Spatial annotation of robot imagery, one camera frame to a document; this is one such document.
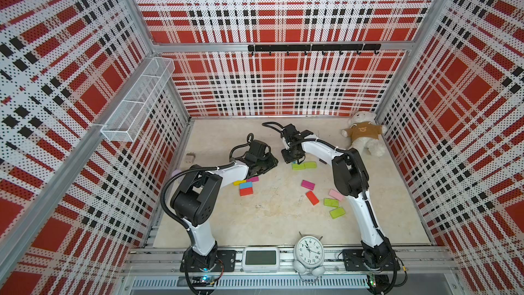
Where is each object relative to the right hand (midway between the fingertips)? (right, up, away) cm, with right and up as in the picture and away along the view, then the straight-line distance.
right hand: (291, 157), depth 102 cm
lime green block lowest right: (+18, -22, -17) cm, 33 cm away
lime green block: (+3, -5, -2) cm, 6 cm away
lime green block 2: (+9, -4, -2) cm, 10 cm away
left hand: (-7, -1, -7) cm, 10 cm away
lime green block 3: (+16, -18, -15) cm, 28 cm away
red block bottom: (-22, -15, -10) cm, 28 cm away
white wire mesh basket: (-77, +18, -9) cm, 80 cm away
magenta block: (-19, -10, -8) cm, 23 cm away
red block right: (+8, -17, -12) cm, 22 cm away
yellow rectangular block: (-26, -11, -9) cm, 29 cm away
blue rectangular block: (-22, -12, -9) cm, 27 cm away
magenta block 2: (+7, -12, -8) cm, 16 cm away
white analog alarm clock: (+4, -31, -30) cm, 44 cm away
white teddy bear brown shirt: (+38, +13, +2) cm, 40 cm away
